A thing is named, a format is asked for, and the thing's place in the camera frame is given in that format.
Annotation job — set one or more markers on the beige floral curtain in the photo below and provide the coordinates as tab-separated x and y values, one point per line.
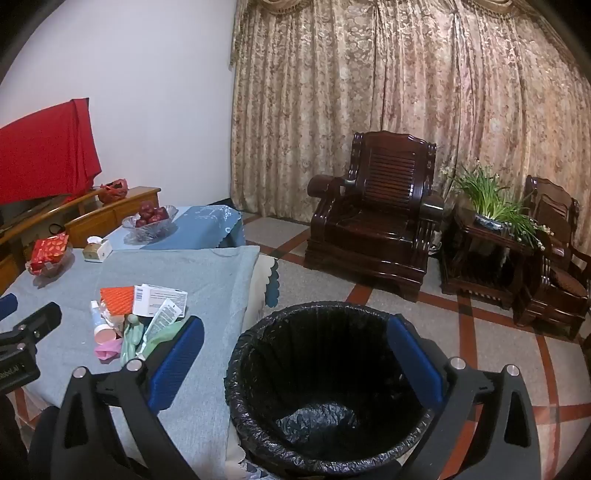
369	69

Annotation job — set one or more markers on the white printed sachet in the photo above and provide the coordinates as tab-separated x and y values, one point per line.
164	318

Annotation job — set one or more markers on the glass fruit bowl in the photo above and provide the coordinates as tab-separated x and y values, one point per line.
147	234

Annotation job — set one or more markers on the dark wooden slatted armchair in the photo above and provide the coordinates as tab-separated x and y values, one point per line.
369	230

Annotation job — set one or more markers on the pink wrapper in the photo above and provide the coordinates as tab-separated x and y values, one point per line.
108	350

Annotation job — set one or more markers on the black television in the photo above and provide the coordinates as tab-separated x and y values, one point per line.
18	212

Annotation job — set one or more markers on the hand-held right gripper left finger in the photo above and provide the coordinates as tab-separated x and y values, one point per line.
178	364

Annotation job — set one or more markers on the red cloth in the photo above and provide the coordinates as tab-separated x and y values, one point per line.
41	147

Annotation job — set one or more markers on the dark wooden cushioned armchair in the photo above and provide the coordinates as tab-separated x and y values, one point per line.
554	300

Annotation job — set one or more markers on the light green plastic packet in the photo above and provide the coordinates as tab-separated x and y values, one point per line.
134	341

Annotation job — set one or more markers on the tissue box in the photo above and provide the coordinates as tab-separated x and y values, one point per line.
99	251

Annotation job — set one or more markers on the potted green plant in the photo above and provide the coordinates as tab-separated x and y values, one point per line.
489	198

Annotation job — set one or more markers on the grey tablecloth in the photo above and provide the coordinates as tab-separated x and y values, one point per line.
184	277

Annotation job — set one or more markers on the small white bottle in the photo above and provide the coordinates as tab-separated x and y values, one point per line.
97	314

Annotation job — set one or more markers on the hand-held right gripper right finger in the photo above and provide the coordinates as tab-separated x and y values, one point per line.
415	364

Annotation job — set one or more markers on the wooden cabinet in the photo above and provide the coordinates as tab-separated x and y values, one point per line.
106	214

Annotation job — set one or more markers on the black bag lined trash bin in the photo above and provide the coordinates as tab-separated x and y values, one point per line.
323	369

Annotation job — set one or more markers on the red packet in glass dish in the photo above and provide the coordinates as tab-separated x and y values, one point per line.
46	272

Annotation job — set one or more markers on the red plastic bag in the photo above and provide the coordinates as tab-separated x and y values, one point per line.
113	191

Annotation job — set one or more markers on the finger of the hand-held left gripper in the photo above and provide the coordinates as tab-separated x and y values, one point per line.
7	306
41	318

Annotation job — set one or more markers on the brown seat cushion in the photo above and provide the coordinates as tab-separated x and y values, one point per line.
570	281

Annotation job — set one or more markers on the dark wooden side table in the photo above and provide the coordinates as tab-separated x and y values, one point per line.
475	258

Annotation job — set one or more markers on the red apple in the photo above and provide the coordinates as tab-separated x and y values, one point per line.
141	222
161	215
147	208

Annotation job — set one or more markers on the blue tablecloth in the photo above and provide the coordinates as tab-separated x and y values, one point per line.
203	226

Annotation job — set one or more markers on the pink plastic cup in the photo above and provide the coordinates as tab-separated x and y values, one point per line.
104	334

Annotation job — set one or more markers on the cream scalloped tablecloth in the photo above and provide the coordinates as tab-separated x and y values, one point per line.
265	277

